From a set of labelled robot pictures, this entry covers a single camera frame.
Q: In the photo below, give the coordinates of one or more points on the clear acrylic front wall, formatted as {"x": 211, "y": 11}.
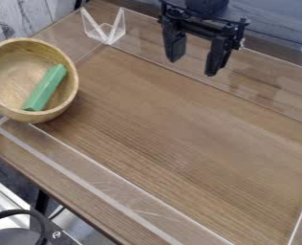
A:
{"x": 119, "y": 208}

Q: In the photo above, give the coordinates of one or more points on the black metal table leg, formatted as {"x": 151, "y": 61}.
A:
{"x": 42, "y": 202}

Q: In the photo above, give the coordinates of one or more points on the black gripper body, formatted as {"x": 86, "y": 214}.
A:
{"x": 202, "y": 18}

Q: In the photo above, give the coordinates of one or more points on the clear acrylic corner bracket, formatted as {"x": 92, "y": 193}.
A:
{"x": 106, "y": 33}

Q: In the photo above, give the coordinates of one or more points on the brown wooden bowl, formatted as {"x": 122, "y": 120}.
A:
{"x": 26, "y": 58}

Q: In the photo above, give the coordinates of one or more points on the clear acrylic wall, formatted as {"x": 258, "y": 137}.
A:
{"x": 119, "y": 208}
{"x": 202, "y": 48}

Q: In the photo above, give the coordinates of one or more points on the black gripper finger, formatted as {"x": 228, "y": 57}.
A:
{"x": 175, "y": 39}
{"x": 222, "y": 46}

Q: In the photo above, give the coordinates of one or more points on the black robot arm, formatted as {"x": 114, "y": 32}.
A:
{"x": 199, "y": 17}

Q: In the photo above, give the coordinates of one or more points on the green rectangular block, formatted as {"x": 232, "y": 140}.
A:
{"x": 44, "y": 89}

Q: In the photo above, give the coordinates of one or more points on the dark grey round base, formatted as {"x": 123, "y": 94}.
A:
{"x": 18, "y": 236}

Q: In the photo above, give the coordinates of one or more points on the clear acrylic rear wall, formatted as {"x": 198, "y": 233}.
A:
{"x": 202, "y": 48}

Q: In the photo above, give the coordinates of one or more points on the grey metal bracket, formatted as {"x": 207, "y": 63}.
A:
{"x": 55, "y": 236}

